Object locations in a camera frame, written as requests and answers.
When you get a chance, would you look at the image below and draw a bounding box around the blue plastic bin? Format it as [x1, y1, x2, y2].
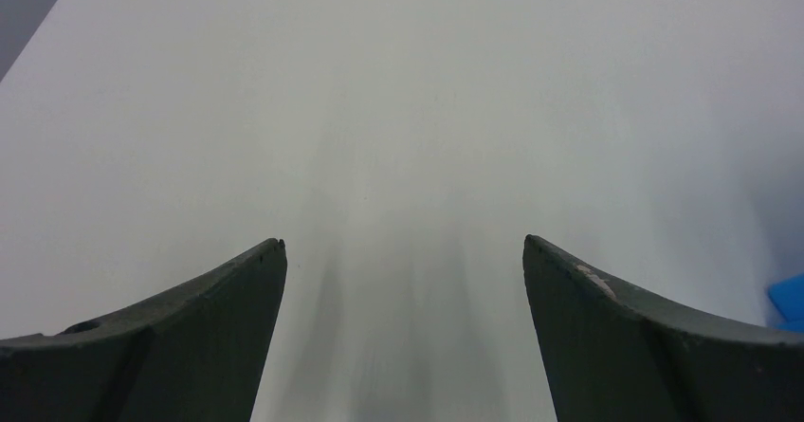
[767, 274, 803, 333]

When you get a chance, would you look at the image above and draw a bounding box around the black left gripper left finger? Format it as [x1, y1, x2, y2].
[1, 239, 287, 421]

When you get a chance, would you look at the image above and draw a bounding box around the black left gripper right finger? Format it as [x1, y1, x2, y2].
[522, 235, 803, 421]

